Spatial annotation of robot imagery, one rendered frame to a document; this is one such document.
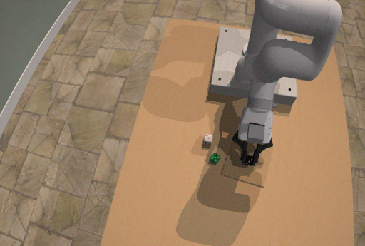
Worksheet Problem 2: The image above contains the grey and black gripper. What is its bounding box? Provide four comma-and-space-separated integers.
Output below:
232, 106, 273, 166

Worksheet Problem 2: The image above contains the white die with black pips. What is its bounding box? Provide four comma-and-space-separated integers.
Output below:
204, 134, 212, 145

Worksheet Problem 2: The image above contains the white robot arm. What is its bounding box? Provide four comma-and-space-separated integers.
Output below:
235, 0, 342, 110

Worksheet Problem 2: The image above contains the green die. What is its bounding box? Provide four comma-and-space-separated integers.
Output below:
210, 153, 220, 165

